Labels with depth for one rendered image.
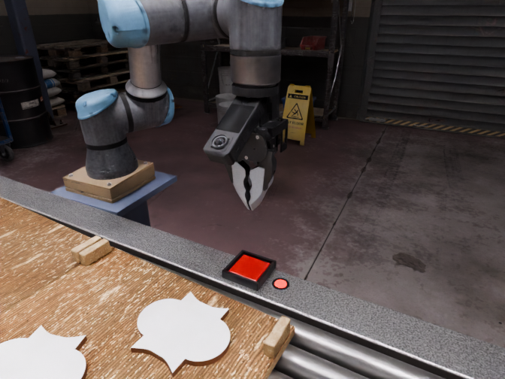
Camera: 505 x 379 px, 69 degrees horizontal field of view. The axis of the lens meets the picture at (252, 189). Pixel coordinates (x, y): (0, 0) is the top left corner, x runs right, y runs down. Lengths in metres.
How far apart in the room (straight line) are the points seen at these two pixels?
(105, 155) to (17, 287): 0.49
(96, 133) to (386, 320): 0.85
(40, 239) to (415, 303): 1.77
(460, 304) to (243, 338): 1.76
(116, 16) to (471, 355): 0.68
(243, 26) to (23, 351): 0.53
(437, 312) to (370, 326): 1.51
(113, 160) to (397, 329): 0.84
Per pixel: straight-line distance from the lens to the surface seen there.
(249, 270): 0.70
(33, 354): 0.62
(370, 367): 0.60
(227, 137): 0.52
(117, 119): 1.11
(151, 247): 0.81
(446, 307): 2.19
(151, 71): 1.07
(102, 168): 1.14
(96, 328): 0.63
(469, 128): 5.09
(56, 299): 0.71
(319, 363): 0.58
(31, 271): 0.80
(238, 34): 0.54
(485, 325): 2.18
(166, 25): 0.58
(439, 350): 0.65
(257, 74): 0.54
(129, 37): 0.57
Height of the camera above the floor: 1.37
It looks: 27 degrees down
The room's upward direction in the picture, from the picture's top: straight up
